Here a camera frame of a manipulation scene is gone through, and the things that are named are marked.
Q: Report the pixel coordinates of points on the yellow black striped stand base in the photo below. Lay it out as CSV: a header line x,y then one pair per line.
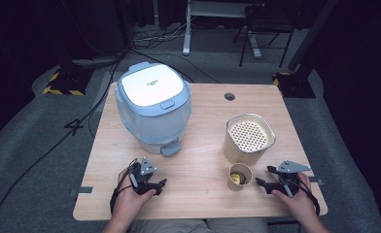
x,y
67,82
292,85

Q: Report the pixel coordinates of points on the white desk frame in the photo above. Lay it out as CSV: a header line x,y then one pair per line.
x,y
187,39

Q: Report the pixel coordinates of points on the blue and white pedal bin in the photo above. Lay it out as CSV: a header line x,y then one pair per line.
x,y
153,127

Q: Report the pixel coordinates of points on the yellow tea bag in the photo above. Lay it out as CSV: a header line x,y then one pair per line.
x,y
237,178

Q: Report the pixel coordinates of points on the beige canister with perforated strainer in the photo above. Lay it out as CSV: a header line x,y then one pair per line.
x,y
238,152

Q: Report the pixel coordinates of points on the slanted dark stand pole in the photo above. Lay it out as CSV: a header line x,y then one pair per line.
x,y
311,35

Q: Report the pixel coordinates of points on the grey tape strip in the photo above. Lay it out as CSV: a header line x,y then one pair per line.
x,y
85,190
318,182

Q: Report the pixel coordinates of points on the person's left hand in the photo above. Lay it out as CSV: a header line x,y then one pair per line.
x,y
128,204

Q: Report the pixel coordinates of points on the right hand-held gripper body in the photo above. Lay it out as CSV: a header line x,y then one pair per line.
x,y
290,181

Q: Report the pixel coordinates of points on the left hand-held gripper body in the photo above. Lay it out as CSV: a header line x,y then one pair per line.
x,y
145,168

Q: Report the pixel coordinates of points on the person's right hand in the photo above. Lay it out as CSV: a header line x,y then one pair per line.
x,y
300,204

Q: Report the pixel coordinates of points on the beige paper cup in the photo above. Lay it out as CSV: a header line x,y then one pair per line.
x,y
233,186

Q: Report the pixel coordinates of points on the black chair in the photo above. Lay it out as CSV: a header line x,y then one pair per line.
x,y
266,26

